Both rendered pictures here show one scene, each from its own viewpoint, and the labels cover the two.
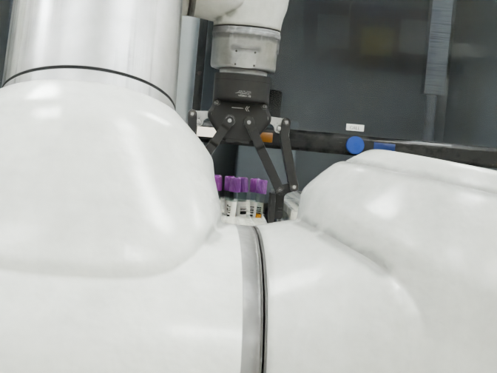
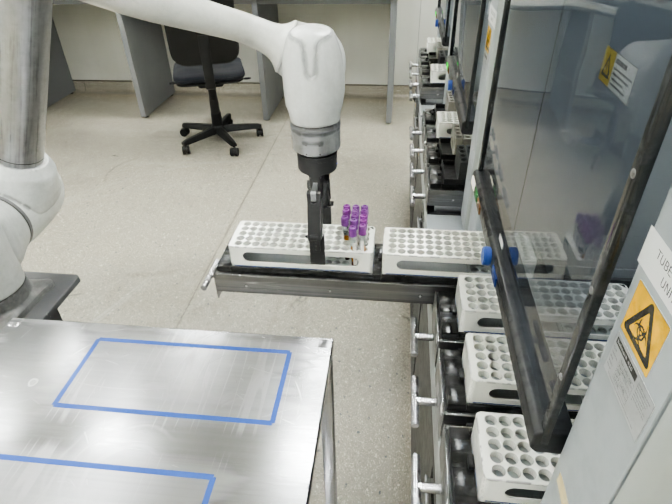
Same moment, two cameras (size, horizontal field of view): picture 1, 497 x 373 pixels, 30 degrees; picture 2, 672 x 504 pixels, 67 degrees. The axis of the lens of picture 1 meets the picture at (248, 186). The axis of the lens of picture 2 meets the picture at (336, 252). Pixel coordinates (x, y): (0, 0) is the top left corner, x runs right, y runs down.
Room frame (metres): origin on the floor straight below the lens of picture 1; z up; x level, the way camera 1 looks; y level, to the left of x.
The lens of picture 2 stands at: (1.41, -0.84, 1.45)
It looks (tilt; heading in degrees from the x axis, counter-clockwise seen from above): 36 degrees down; 99
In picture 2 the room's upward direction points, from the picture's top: 1 degrees counter-clockwise
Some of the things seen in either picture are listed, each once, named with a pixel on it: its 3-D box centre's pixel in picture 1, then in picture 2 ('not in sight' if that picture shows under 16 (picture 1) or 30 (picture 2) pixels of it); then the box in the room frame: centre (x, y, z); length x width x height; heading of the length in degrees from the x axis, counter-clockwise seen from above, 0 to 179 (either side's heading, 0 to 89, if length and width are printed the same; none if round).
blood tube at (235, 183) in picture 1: (231, 217); (346, 239); (1.29, 0.02, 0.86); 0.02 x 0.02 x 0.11
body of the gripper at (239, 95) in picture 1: (239, 108); (317, 171); (1.24, 0.02, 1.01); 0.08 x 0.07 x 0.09; 92
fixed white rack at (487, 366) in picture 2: not in sight; (563, 376); (1.67, -0.27, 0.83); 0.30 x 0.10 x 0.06; 2
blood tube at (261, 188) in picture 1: (257, 218); (353, 249); (1.31, -0.02, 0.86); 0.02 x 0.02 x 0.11
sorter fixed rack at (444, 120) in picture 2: not in sight; (484, 127); (1.63, 0.74, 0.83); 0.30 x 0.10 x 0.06; 2
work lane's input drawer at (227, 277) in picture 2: not in sight; (367, 271); (1.34, 0.02, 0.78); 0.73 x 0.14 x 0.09; 2
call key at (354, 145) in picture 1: (354, 145); (486, 255); (1.54, -0.17, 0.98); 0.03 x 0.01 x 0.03; 92
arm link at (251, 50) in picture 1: (245, 52); (316, 135); (1.24, 0.02, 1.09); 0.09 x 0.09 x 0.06
